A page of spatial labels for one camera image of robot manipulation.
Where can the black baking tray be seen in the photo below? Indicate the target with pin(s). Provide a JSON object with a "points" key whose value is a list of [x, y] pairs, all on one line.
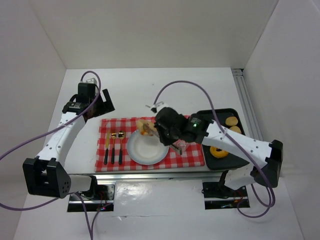
{"points": [[230, 161]]}

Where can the pale bagel half with hole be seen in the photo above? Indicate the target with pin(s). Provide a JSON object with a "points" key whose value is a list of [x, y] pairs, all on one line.
{"points": [[145, 127]]}

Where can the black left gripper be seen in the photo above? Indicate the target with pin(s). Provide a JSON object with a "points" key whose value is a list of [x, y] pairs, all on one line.
{"points": [[100, 104]]}

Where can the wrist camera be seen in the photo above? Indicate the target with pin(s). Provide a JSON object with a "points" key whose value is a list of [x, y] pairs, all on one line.
{"points": [[155, 108], [92, 80]]}

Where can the red white checkered cloth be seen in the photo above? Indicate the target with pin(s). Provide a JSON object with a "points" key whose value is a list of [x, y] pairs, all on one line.
{"points": [[192, 157]]}

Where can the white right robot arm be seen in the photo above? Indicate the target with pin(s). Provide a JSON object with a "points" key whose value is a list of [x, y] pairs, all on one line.
{"points": [[264, 159]]}

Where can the gold knife black handle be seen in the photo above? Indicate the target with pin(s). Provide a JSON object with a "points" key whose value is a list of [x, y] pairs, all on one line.
{"points": [[107, 142]]}

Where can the small round bun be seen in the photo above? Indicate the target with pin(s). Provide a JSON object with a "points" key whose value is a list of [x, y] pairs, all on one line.
{"points": [[236, 129]]}

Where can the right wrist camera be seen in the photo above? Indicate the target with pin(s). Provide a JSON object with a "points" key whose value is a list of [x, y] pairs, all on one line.
{"points": [[155, 108]]}

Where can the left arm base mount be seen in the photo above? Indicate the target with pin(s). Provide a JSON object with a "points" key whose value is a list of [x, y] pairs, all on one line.
{"points": [[95, 194]]}

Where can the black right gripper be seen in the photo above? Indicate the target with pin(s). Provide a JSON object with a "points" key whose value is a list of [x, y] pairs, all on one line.
{"points": [[161, 135]]}

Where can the glazed yellow donut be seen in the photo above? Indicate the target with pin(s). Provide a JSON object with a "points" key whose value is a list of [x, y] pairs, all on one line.
{"points": [[217, 152]]}

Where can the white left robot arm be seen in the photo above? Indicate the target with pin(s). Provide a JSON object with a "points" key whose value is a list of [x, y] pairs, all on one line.
{"points": [[45, 174]]}

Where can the gold spoon black handle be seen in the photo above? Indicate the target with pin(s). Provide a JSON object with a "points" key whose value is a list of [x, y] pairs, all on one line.
{"points": [[121, 135]]}

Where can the clear drinking glass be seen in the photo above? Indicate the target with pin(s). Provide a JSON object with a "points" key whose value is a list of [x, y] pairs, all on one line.
{"points": [[181, 143]]}

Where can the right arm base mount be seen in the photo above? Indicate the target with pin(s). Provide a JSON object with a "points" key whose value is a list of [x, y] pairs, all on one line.
{"points": [[219, 197]]}

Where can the gold fork black handle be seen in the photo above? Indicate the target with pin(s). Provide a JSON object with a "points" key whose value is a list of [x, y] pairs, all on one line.
{"points": [[113, 136]]}

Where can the aluminium frame rail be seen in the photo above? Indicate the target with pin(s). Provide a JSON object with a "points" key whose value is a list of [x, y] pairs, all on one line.
{"points": [[246, 104]]}

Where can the white plate blue rim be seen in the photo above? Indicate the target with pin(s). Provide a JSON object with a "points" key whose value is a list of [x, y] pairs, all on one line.
{"points": [[145, 150]]}

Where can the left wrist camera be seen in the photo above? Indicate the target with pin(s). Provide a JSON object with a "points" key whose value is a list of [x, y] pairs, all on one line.
{"points": [[92, 80]]}

